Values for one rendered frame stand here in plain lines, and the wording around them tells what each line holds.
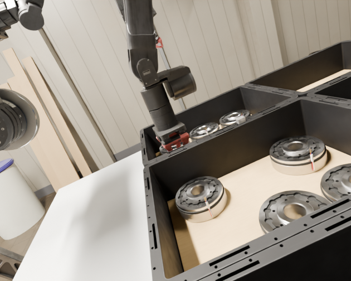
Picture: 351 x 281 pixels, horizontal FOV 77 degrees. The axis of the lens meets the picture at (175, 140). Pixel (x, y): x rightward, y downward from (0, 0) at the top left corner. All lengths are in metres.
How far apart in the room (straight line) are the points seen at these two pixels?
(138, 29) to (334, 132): 0.44
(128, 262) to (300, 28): 3.97
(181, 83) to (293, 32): 3.65
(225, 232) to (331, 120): 0.30
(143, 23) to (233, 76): 3.10
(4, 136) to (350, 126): 0.82
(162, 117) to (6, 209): 2.59
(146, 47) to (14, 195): 2.62
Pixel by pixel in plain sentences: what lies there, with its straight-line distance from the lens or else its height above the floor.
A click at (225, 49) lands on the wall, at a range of 3.48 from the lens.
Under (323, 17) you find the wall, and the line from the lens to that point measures 4.49.
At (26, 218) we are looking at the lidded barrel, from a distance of 3.04.
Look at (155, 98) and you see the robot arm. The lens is 0.51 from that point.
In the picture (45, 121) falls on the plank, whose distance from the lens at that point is 2.80.
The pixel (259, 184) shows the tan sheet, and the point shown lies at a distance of 0.48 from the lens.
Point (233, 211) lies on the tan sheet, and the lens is 0.44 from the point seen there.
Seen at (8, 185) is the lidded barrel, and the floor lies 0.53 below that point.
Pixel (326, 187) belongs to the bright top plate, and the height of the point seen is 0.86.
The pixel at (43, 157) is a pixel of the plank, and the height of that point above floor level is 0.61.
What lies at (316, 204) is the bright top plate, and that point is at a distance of 0.39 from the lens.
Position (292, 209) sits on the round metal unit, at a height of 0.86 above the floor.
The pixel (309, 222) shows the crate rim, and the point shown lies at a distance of 0.27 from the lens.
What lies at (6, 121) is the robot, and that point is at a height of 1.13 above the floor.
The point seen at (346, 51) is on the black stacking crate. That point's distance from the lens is 1.04.
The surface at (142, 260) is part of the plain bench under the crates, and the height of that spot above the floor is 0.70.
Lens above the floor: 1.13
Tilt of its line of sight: 21 degrees down
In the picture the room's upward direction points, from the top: 23 degrees counter-clockwise
